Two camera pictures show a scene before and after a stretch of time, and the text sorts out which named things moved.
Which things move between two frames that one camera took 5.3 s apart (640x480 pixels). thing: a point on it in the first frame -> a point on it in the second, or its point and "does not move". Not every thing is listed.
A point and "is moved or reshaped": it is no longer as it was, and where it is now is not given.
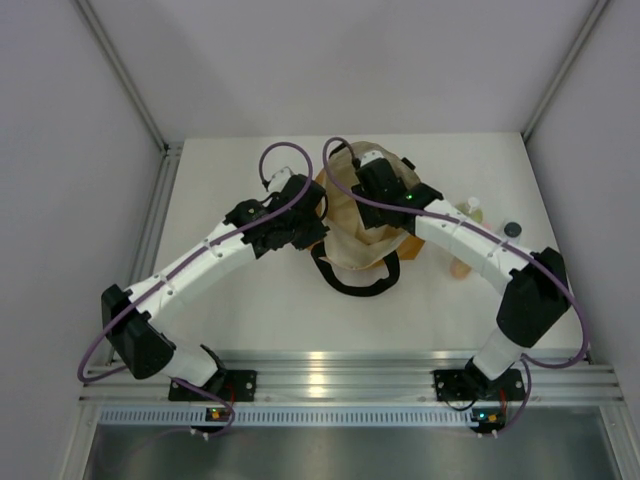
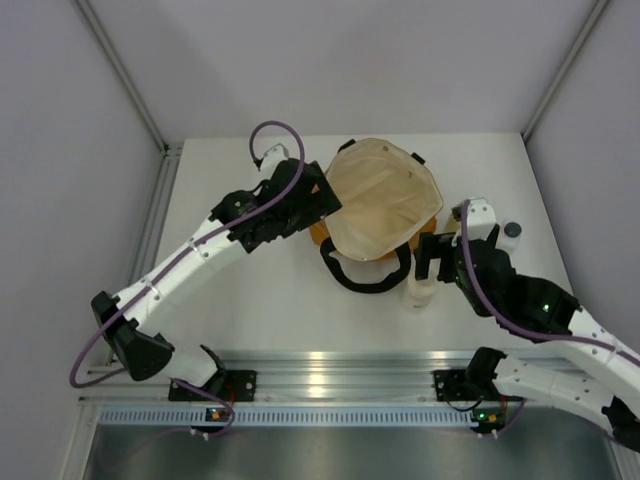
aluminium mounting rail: x=366 y=376 does not move
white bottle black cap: x=512 y=232 does not move
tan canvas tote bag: x=355 y=259 is moved or reshaped
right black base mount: x=454 y=385 does not move
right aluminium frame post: x=596 y=14 does not move
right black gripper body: x=371 y=214 -> x=469 y=296
